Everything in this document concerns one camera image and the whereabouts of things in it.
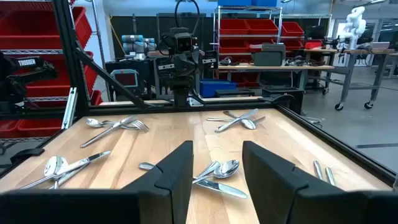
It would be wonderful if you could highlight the black equipment cabinet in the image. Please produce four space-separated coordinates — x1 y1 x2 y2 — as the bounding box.
104 58 156 102

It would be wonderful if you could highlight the red storage bin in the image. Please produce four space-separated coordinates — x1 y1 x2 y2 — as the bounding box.
219 19 249 35
0 0 93 50
245 19 279 35
90 90 104 106
219 39 249 54
17 118 63 138
284 39 304 50
15 51 99 97
0 119 20 139
304 40 324 50
281 21 305 37

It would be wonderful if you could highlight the silver aluminium bracket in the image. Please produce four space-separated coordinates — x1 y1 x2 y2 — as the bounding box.
61 86 78 130

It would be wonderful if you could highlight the grey corner bracket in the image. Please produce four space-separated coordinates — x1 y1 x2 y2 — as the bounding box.
186 96 205 107

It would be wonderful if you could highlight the blue storage bin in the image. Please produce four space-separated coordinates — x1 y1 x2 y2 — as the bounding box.
199 79 239 98

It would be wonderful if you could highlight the wooden workbench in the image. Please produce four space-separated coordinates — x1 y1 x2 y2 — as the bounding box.
217 62 335 94

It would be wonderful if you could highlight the black partition panel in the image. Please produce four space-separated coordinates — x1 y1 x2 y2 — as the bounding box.
110 12 215 60

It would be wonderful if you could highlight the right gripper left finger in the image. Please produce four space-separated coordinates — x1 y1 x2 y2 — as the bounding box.
121 140 194 224

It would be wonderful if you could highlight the black flat tray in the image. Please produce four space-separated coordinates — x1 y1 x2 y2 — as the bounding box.
215 88 256 98

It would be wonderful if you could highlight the yellow hanging cable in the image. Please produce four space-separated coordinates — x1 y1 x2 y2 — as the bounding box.
107 14 127 57

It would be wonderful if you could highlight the grey laptop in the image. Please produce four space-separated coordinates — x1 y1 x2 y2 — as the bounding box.
371 41 391 50

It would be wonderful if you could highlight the wheeled grey workbench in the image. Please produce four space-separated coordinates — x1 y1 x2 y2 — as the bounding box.
303 46 396 111

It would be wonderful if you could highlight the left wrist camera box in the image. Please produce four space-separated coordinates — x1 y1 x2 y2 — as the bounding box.
170 27 198 54

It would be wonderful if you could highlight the black cable loop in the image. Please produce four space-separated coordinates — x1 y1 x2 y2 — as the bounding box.
174 0 200 35

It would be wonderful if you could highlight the teach pendant red screen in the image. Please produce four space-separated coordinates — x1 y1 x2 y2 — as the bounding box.
110 68 139 90

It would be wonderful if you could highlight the chrome wire shelving rack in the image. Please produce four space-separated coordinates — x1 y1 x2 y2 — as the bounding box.
213 5 284 88
0 0 108 146

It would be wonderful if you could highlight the black equipment box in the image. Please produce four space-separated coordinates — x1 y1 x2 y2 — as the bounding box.
261 86 305 115

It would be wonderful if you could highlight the black plastic clamp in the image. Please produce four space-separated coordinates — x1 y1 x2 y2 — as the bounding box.
9 147 46 164

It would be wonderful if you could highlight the grey equipment case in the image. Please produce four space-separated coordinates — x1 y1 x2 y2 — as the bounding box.
251 43 286 67

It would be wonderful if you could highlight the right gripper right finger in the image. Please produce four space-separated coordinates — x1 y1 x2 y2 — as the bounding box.
242 140 369 224

